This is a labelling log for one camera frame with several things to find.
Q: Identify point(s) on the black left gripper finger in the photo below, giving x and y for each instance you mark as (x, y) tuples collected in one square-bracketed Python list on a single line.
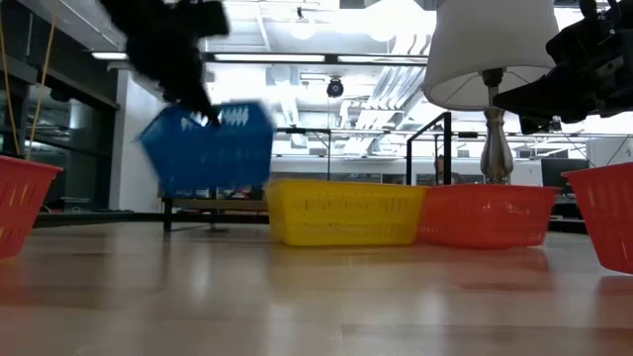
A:
[(200, 105)]

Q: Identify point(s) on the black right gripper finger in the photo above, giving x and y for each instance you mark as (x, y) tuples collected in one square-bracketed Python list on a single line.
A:
[(534, 124), (559, 99)]

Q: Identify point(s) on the blue plastic basket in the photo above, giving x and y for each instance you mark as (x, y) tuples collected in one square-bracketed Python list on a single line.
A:
[(212, 158)]

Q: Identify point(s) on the red plastic basket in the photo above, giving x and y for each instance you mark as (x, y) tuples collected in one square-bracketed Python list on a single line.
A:
[(487, 217), (20, 207), (608, 217)]

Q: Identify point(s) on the yellow plastic basket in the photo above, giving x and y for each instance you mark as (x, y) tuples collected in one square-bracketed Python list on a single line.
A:
[(346, 212)]

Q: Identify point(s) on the black ceiling spotlights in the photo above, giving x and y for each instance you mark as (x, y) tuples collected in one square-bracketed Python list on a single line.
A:
[(556, 123)]

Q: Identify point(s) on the black computer monitor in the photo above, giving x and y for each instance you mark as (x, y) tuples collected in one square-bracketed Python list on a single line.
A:
[(559, 170)]

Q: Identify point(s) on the white shade silver table lamp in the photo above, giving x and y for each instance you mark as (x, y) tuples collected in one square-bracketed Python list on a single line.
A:
[(484, 44)]

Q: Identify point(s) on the person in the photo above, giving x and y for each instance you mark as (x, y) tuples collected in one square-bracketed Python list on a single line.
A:
[(440, 165)]

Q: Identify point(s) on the black round ceiling fixture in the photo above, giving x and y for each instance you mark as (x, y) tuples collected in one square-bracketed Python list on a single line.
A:
[(335, 89)]

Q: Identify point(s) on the black frame wooden shelf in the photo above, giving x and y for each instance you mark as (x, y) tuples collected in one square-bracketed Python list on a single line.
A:
[(447, 148)]

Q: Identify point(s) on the thin black desk frame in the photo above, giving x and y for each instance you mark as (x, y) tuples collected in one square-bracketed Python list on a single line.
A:
[(329, 148)]

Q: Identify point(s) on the black aluminium rig frame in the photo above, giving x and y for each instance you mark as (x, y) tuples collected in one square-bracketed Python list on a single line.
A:
[(99, 218)]

